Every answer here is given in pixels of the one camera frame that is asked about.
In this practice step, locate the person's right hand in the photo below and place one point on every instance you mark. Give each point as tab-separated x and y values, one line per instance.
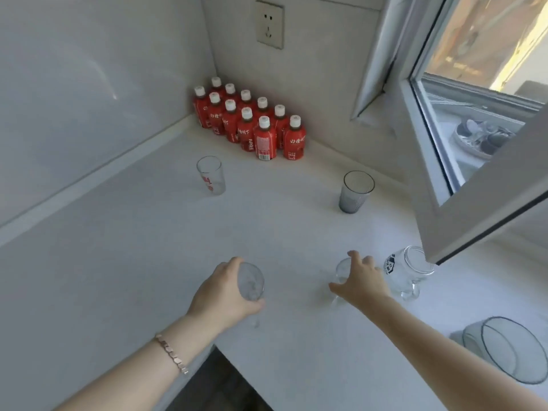
366	284

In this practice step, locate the glass mug with black print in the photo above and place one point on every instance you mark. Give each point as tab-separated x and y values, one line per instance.
402	269

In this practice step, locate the dark grey sneaker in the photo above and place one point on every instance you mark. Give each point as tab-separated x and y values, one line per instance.
498	141

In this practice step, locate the group of red drink bottles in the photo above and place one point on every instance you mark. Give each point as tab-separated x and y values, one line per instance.
250	128

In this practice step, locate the white sneaker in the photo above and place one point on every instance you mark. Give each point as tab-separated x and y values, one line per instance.
471	130

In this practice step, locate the person's left hand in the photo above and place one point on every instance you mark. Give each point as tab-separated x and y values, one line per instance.
216	295

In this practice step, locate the clear glass with red print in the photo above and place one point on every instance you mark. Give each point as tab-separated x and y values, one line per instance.
211	177

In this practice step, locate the white open window sash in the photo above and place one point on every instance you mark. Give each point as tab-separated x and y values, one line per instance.
471	218

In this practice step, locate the grey ribbed glass tumbler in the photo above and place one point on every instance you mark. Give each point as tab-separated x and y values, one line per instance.
354	201

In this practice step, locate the glass bowl with dark rim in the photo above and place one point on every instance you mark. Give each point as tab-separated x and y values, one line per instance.
509	350

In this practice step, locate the person's left thumb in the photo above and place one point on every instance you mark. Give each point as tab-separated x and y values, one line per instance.
254	305

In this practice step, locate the white window frame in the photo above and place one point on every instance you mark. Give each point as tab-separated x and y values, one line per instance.
387	51

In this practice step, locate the person's right forearm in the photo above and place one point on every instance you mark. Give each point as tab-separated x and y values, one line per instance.
428	342

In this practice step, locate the person's left forearm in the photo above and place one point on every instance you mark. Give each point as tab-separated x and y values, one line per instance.
162	363

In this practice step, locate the clear drinking glass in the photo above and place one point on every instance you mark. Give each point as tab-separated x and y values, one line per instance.
251	282
342	271

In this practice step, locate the beige wall socket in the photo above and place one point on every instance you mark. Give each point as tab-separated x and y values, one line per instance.
269	24

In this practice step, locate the person's right thumb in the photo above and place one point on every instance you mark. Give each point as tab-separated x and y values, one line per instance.
337	288

